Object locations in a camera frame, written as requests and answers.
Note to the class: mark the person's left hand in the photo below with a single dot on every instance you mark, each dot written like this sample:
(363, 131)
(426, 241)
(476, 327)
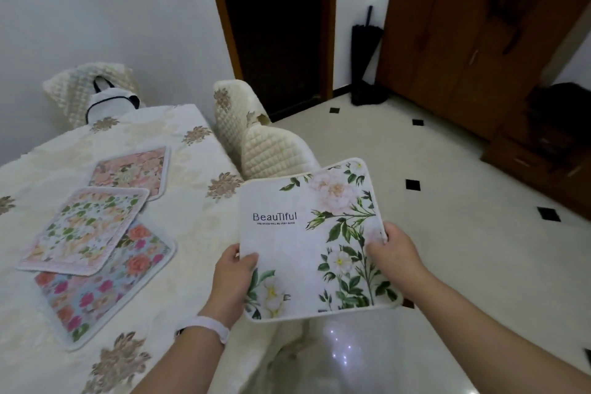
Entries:
(228, 283)

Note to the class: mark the person's right hand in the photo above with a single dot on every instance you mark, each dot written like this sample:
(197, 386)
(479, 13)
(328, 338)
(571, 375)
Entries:
(401, 264)

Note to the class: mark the white Beautiful floral placemat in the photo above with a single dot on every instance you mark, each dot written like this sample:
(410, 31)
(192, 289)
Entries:
(295, 246)

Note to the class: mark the blue floral placemat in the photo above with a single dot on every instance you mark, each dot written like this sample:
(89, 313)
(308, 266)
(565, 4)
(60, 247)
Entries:
(106, 296)

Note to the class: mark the pink floral placemat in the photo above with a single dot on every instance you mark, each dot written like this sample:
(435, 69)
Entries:
(129, 169)

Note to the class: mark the green leaf orange flower placemat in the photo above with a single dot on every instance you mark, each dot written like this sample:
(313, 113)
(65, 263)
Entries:
(83, 232)

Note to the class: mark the person's right forearm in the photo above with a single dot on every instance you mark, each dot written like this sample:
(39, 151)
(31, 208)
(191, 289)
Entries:
(485, 343)

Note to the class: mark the person's left forearm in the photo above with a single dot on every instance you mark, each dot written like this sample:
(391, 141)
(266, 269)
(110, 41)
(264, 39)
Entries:
(184, 366)

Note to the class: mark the table with cream tablecloth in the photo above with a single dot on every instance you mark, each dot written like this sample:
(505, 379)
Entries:
(184, 241)

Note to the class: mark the smartwatch with white band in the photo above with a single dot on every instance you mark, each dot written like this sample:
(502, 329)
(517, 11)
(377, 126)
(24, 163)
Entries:
(208, 325)

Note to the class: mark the cream quilted chair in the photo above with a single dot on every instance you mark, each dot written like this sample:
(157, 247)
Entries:
(233, 116)
(74, 84)
(277, 153)

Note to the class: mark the black umbrella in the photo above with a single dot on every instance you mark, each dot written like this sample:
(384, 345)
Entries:
(365, 52)

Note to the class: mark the white bag with black trim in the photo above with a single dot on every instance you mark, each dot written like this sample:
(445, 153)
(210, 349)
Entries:
(108, 100)

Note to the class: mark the tall brown wooden cabinet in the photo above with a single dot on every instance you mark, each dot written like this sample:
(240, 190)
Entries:
(438, 38)

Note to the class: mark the dark door with wooden frame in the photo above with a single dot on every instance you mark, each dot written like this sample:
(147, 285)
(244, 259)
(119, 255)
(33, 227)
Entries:
(277, 15)

